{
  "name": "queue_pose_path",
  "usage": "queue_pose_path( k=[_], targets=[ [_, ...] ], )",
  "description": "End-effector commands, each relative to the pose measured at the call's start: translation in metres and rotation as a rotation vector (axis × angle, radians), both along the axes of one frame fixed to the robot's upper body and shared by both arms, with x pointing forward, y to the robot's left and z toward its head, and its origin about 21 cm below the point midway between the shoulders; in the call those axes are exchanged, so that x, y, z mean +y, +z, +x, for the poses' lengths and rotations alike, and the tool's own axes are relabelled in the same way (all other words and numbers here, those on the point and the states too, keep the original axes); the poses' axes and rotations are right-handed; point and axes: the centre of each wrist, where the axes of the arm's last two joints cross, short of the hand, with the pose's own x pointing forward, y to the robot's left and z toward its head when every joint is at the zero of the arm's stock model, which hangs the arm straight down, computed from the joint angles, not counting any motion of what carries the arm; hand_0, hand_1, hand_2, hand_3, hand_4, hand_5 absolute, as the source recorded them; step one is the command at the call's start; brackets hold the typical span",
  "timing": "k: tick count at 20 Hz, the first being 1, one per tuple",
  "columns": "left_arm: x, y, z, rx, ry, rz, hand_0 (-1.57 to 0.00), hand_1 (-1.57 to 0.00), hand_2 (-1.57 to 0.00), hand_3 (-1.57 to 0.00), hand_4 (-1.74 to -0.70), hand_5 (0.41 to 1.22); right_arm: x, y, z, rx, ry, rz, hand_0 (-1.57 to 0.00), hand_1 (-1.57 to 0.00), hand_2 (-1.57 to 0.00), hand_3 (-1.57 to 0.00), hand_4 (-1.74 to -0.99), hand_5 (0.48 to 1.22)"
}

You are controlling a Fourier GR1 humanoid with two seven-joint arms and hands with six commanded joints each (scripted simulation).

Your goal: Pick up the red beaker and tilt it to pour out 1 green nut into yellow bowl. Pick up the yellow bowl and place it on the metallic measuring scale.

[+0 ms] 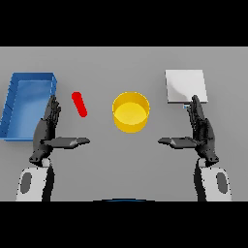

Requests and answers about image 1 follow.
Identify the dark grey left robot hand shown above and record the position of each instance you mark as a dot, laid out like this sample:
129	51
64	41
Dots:
45	130

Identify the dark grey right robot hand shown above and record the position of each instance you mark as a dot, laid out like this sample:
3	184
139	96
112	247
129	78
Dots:
203	130

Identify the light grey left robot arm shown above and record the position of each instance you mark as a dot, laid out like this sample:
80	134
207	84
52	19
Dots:
35	180

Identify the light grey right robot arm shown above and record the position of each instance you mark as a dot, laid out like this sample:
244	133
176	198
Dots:
213	182

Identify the red beaker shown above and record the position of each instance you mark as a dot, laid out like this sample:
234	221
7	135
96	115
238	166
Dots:
79	104

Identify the pale square measuring scale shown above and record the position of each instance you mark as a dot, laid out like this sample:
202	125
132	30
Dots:
185	85

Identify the yellow bowl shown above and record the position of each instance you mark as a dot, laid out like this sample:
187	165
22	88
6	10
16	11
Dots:
130	113

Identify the blue tray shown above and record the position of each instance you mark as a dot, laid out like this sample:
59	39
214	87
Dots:
27	108

